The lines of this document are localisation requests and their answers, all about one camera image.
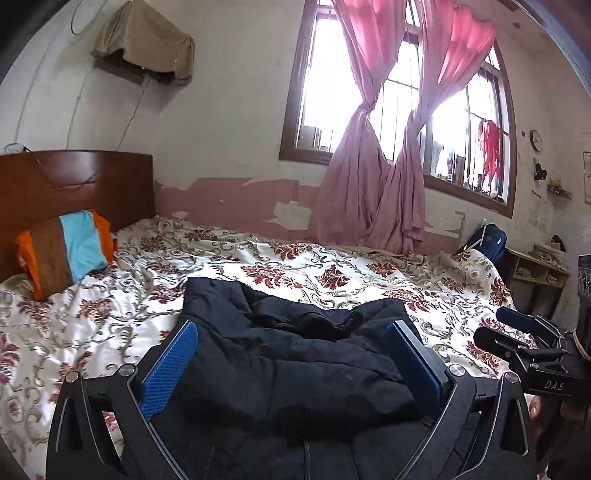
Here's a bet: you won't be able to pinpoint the cloth-covered wall shelf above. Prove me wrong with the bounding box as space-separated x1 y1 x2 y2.
91 0 195 85

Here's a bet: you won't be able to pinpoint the orange brown blue striped pillow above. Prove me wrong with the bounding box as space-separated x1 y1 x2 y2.
15 209 116 302

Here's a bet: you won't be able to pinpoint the stack of papers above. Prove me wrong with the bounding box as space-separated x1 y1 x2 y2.
531 242 566 265

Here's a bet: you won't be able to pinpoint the black power cable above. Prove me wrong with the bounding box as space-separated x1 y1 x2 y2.
115 69 154 151

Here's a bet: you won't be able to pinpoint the brown framed window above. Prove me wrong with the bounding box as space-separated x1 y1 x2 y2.
279 0 517 219

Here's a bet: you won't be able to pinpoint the pink curtain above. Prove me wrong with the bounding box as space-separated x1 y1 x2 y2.
369 0 499 256
307 0 407 252

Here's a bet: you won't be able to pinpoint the red hanging clothes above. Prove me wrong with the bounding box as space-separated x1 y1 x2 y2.
478 119 505 183

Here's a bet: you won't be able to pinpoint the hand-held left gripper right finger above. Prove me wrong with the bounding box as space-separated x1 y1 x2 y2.
387 320 539 480

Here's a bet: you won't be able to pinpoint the floral bed quilt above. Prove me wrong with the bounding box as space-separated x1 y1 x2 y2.
0 215 539 480

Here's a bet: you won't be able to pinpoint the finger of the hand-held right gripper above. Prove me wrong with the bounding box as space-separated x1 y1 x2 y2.
496 307 571 344
473 327 566 370

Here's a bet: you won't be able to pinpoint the blue backpack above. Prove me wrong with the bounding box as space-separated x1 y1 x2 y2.
459 224 508 268

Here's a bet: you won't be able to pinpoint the wooden wall shelf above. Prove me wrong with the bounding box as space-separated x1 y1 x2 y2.
95 55 149 85

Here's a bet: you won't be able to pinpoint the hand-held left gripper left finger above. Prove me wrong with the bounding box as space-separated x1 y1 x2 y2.
46 319 200 480

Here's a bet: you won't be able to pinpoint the person's right hand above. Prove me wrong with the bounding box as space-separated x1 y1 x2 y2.
529 396 546 431

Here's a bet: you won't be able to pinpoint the black padded jacket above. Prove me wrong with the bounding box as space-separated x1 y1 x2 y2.
152 277 462 480

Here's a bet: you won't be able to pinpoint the wooden headboard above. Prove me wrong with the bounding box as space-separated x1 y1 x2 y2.
0 150 155 282

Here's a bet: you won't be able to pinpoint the wooden side desk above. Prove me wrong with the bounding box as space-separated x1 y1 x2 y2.
503 244 571 324

